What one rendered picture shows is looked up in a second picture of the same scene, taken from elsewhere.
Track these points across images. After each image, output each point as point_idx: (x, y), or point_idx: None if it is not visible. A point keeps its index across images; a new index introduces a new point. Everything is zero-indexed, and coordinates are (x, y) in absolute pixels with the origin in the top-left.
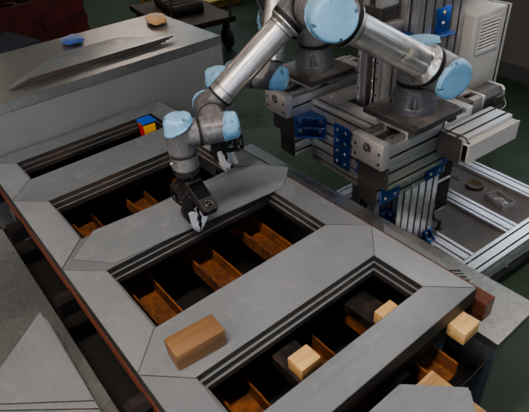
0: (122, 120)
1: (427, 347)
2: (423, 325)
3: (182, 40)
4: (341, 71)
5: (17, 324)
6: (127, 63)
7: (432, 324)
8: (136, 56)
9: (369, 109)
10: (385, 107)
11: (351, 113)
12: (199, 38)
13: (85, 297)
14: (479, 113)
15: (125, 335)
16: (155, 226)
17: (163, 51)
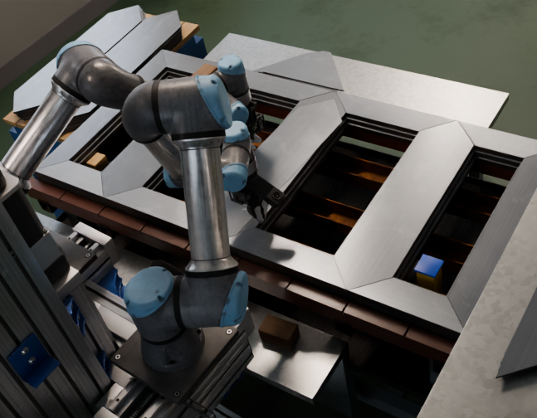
0: (475, 267)
1: None
2: (71, 137)
3: (475, 387)
4: (129, 337)
5: (362, 91)
6: (498, 269)
7: (65, 139)
8: (505, 295)
9: (88, 250)
10: (70, 258)
11: (121, 309)
12: (444, 403)
13: (297, 83)
14: None
15: (252, 76)
16: (290, 141)
17: (473, 329)
